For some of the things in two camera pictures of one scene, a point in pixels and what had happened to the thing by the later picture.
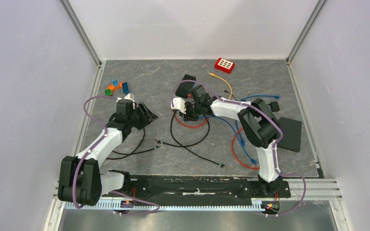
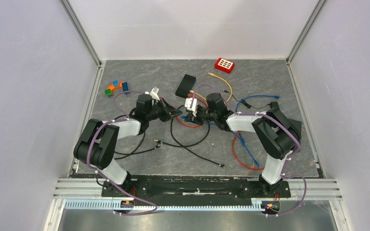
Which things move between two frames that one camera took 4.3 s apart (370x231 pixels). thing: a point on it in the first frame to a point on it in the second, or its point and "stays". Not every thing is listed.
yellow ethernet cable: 231,96 stays
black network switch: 184,87 stays
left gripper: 146,119 to 166,108
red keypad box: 224,65 stays
